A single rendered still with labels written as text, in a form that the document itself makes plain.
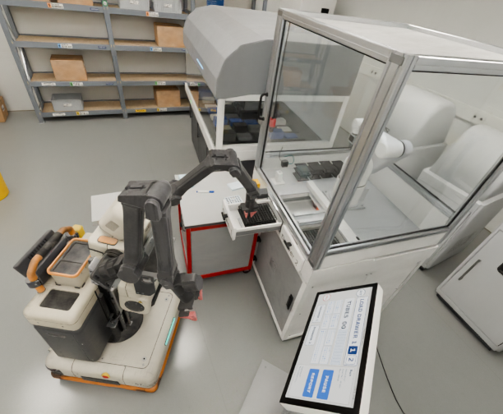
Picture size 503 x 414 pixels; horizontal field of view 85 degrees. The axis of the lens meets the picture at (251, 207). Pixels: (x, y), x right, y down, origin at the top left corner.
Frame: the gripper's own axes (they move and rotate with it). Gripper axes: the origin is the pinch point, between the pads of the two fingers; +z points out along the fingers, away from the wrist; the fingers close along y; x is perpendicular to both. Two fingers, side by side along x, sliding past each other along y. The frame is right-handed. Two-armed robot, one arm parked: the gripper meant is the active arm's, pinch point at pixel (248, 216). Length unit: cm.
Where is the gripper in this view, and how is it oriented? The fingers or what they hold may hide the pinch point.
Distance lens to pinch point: 171.7
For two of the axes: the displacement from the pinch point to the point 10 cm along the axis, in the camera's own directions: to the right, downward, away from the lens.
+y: -9.5, 1.4, -2.7
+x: 2.9, 6.6, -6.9
